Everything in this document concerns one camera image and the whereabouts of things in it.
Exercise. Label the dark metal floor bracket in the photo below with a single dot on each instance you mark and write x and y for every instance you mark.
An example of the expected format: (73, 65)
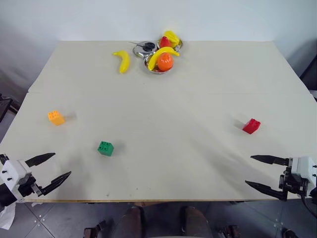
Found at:
(94, 230)

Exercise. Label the single yellow toy banana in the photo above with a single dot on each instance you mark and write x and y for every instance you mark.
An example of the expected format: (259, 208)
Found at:
(123, 62)
(154, 58)

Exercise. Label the steel bowl with orange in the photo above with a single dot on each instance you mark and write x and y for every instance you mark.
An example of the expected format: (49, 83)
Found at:
(158, 72)

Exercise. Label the orange toy brick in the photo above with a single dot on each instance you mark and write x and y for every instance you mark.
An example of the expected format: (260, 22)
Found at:
(56, 118)

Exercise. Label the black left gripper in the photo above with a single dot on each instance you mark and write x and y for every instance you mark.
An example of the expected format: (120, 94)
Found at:
(26, 189)

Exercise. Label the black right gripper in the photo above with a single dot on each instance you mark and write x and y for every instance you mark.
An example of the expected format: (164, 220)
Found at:
(293, 184)

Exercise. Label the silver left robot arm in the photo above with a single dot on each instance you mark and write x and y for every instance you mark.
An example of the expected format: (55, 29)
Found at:
(5, 195)

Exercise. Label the steel bowl with black item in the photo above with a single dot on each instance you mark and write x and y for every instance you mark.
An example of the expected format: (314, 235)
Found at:
(138, 50)

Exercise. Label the orange toy fruit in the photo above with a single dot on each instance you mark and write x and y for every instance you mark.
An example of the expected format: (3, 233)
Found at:
(165, 62)

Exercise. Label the black item in bowl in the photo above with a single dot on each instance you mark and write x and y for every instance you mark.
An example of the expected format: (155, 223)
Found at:
(148, 46)

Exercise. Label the red toy brick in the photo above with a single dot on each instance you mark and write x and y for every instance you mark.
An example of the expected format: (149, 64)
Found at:
(250, 126)

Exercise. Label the black frame beside table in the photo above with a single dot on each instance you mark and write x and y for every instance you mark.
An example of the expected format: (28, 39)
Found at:
(5, 105)

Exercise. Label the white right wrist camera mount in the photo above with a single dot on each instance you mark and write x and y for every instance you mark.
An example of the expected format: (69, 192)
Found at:
(305, 167)

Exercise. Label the green toy brick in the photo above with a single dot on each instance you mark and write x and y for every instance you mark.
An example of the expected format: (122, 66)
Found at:
(105, 148)

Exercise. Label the white crumpled paper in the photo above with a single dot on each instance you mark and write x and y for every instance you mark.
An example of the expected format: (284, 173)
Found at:
(7, 217)

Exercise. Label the steel bowl with strawberry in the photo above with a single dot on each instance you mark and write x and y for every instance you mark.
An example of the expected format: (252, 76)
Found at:
(181, 44)

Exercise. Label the yellow toy banana bunch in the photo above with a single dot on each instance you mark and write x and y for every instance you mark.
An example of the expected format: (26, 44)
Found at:
(172, 37)

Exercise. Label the red toy strawberry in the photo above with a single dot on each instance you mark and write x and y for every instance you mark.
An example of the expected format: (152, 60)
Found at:
(164, 42)

